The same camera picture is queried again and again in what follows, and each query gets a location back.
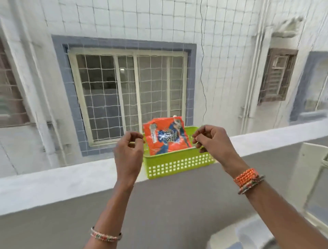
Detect person's right hand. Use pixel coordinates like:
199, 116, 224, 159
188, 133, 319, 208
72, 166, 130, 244
192, 125, 250, 178

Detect person's left hand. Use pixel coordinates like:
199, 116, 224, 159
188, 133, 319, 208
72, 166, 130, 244
114, 131, 145, 185

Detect orange detergent packet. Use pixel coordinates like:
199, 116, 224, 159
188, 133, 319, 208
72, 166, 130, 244
142, 116, 192, 156

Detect cream and blue washing machine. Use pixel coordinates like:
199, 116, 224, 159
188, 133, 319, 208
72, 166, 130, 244
205, 142, 328, 249

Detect washing machine lid with window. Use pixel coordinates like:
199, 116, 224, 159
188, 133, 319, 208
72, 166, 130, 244
287, 142, 328, 231

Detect person's right forearm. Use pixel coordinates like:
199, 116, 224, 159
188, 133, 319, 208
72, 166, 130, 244
238, 179, 328, 249

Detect person's left forearm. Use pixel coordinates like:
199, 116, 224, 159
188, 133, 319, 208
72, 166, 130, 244
84, 179, 135, 249

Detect green plastic basket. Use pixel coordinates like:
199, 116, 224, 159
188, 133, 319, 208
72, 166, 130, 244
142, 126, 216, 180

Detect thin beaded bangle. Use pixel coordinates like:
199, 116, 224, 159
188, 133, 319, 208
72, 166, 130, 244
237, 175, 266, 195
90, 227, 123, 242

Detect white drain pipes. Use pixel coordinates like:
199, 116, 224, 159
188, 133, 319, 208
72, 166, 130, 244
241, 0, 270, 134

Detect large cream framed window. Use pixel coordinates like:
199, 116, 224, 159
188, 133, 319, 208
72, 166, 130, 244
51, 35, 197, 157

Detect window with metal grille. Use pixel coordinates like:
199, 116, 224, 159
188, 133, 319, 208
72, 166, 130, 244
257, 48, 299, 104

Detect thick white drain pipe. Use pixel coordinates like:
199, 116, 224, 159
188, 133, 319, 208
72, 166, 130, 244
15, 0, 61, 167

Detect blue tiled narrow window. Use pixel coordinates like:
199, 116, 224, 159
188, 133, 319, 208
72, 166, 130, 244
289, 51, 328, 123

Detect brown framed window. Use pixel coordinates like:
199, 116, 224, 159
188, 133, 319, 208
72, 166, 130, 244
0, 38, 30, 128

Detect orange braided bracelet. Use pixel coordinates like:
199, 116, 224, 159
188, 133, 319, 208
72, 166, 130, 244
233, 168, 259, 188

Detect white rope safety net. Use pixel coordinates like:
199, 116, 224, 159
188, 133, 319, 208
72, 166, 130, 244
0, 0, 328, 144

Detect thin black wire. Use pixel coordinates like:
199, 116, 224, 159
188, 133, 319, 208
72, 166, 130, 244
200, 0, 207, 121

